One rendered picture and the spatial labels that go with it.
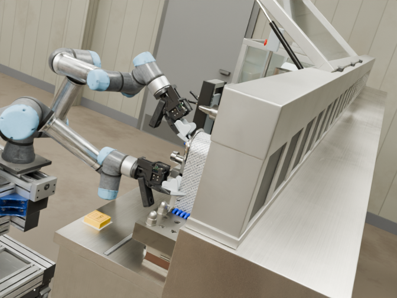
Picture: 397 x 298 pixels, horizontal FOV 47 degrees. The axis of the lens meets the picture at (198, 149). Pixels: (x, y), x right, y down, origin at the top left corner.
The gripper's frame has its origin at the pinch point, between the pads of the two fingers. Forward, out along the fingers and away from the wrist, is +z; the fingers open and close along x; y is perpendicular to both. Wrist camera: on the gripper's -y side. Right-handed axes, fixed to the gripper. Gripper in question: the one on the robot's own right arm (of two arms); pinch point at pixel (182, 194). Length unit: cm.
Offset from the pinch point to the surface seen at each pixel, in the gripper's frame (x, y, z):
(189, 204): -0.2, -2.3, 3.3
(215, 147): -83, 48, 32
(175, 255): -84, 30, 30
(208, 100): 33.1, 27.9, -11.4
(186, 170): -0.3, 9.3, -0.8
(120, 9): 359, 25, -266
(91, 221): -13.4, -17.4, -26.3
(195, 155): -0.2, 15.5, 0.7
